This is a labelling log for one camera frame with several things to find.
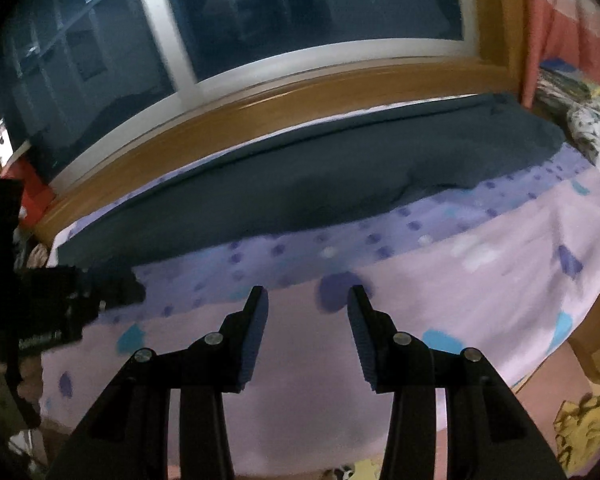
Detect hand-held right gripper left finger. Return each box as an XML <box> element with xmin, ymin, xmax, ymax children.
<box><xmin>44</xmin><ymin>285</ymin><xmax>270</xmax><ymax>480</ymax></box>

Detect white framed window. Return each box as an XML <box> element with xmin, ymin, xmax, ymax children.
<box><xmin>0</xmin><ymin>0</ymin><xmax>482</xmax><ymax>197</ymax></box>

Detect stack of folded patterned cloths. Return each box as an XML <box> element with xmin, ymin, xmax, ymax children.
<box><xmin>534</xmin><ymin>56</ymin><xmax>600</xmax><ymax>112</ymax></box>

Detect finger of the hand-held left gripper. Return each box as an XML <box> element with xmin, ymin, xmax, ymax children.
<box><xmin>81</xmin><ymin>267</ymin><xmax>148</xmax><ymax>309</ymax></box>

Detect dark green pants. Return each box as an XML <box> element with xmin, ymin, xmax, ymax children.
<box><xmin>59</xmin><ymin>92</ymin><xmax>567</xmax><ymax>269</ymax></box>

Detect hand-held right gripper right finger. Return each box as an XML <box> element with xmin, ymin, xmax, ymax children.
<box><xmin>346</xmin><ymin>284</ymin><xmax>567</xmax><ymax>480</ymax></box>

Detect red box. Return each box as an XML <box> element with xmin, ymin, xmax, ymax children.
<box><xmin>0</xmin><ymin>154</ymin><xmax>52</xmax><ymax>229</ymax></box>

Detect white patterned garment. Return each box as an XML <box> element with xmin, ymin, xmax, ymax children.
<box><xmin>566</xmin><ymin>94</ymin><xmax>600</xmax><ymax>184</ymax></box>

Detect yellow printed cloth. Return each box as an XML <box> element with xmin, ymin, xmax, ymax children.
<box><xmin>551</xmin><ymin>391</ymin><xmax>600</xmax><ymax>472</ymax></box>

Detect purple dotted bedsheet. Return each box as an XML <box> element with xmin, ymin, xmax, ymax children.
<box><xmin>40</xmin><ymin>95</ymin><xmax>600</xmax><ymax>476</ymax></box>

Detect wooden window sill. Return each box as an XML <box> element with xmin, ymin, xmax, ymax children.
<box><xmin>30</xmin><ymin>0</ymin><xmax>532</xmax><ymax>247</ymax></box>

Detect red patterned curtain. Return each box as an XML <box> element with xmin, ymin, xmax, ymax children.
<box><xmin>519</xmin><ymin>0</ymin><xmax>600</xmax><ymax>127</ymax></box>

